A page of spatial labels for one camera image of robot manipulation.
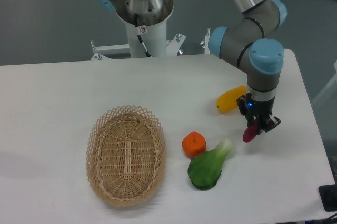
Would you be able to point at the orange tangerine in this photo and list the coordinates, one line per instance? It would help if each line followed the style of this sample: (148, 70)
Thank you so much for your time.
(194, 144)

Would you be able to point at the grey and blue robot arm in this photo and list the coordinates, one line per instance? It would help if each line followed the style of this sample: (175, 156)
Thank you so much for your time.
(245, 46)

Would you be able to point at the green bok choy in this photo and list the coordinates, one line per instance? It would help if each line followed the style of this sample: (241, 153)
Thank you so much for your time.
(205, 169)

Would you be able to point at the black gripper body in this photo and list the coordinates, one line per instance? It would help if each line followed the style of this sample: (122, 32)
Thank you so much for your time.
(249, 107)

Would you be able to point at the black device at table edge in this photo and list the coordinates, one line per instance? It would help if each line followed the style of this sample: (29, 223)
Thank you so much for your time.
(328, 197)

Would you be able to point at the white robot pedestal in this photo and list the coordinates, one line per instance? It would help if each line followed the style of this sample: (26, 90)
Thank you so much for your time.
(153, 37)

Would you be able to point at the woven wicker basket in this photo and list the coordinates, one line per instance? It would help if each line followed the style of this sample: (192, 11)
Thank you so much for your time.
(126, 156)

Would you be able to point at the purple sweet potato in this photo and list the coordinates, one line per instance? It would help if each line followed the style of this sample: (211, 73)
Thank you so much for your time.
(249, 133)

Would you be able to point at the yellow mango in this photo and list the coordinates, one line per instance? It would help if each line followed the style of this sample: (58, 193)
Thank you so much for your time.
(228, 100)

